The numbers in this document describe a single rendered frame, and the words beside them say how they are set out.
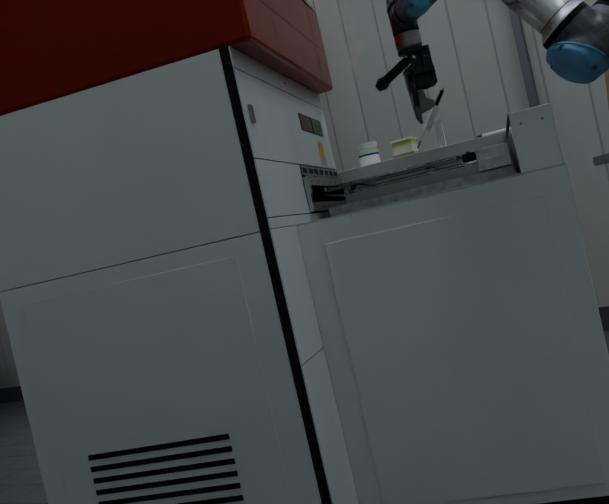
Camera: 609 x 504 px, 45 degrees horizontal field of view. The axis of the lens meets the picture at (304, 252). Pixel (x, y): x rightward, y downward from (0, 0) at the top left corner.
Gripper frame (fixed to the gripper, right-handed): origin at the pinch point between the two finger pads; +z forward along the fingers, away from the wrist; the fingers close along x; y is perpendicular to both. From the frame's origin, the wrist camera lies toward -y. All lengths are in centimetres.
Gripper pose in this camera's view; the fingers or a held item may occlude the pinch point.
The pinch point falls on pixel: (418, 119)
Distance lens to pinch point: 217.3
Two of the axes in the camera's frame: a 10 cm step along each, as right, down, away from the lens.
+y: 9.7, -2.3, -0.9
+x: 0.8, -0.8, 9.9
